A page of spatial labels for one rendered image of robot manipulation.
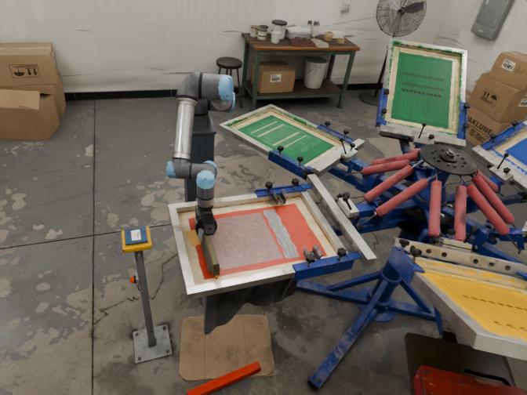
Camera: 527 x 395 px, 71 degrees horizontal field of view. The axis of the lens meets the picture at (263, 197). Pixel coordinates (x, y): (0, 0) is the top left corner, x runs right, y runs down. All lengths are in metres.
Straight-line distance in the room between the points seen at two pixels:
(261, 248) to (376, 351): 1.30
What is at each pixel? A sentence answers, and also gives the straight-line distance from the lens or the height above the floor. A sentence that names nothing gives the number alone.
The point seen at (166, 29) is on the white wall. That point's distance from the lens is 5.25.
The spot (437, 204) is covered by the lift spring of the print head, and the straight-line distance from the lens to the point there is 2.03.
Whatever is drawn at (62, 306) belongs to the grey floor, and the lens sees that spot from 2.94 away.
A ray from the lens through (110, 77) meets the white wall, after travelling 5.41.
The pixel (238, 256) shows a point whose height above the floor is 0.95.
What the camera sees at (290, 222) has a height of 0.95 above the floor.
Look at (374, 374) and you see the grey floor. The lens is 2.72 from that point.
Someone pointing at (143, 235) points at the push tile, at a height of 0.97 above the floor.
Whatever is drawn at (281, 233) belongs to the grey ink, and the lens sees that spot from 1.91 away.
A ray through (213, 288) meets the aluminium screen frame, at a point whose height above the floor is 0.99.
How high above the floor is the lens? 2.27
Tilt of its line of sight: 38 degrees down
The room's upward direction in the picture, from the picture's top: 8 degrees clockwise
